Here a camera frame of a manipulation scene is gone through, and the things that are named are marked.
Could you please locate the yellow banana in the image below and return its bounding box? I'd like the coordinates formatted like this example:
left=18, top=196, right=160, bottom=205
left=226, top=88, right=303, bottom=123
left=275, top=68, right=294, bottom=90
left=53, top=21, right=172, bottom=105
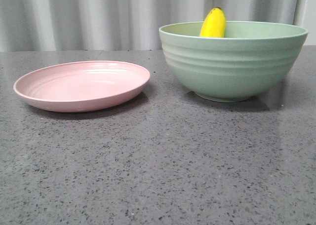
left=199, top=7, right=226, bottom=38

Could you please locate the pink plate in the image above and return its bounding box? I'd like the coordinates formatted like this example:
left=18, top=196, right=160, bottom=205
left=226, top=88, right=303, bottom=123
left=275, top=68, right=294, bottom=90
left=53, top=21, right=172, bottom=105
left=13, top=61, right=150, bottom=113

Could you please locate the green ribbed bowl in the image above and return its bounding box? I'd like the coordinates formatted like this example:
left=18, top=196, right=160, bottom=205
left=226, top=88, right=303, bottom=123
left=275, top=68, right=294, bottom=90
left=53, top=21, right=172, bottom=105
left=159, top=21, right=308, bottom=102

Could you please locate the white pleated curtain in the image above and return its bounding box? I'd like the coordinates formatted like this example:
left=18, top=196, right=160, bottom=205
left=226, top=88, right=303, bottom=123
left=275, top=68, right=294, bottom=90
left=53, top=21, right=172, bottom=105
left=0, top=0, right=316, bottom=52

